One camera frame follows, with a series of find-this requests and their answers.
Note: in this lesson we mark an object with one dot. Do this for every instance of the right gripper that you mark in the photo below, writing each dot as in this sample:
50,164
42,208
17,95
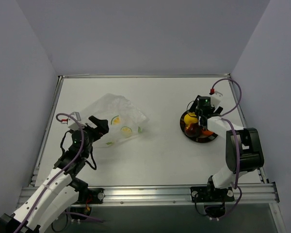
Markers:
207,115

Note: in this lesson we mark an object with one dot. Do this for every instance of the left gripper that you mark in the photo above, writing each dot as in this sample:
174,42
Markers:
92,129

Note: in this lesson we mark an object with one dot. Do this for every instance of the yellow fake lemon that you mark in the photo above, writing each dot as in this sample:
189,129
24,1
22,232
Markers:
190,118

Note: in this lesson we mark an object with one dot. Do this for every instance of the translucent plastic bag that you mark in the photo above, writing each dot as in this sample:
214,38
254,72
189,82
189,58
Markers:
125,120

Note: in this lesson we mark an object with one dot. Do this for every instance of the dark red fake fruit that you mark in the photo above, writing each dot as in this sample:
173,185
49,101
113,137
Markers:
192,130

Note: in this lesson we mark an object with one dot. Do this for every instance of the orange fake fruit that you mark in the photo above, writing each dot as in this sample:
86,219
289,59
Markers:
207,132

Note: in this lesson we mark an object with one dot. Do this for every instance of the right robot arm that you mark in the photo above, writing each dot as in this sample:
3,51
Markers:
243,151

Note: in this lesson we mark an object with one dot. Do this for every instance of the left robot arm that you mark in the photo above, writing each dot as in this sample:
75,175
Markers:
61,188

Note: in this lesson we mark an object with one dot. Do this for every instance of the black rimmed plate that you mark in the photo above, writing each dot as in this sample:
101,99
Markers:
202,138

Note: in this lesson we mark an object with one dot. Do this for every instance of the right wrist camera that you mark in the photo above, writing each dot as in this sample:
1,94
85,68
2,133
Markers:
215,98

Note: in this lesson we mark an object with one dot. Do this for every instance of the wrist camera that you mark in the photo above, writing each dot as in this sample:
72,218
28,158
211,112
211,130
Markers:
72,124
215,98

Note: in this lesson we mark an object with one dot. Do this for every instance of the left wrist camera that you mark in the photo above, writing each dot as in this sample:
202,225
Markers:
72,124

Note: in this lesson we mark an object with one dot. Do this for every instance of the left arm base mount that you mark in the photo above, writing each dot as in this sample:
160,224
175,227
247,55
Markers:
86,197

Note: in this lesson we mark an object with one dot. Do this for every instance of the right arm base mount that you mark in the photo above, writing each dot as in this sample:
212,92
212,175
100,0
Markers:
211,203

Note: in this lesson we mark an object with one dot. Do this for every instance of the aluminium front rail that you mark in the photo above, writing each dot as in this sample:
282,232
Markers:
252,193

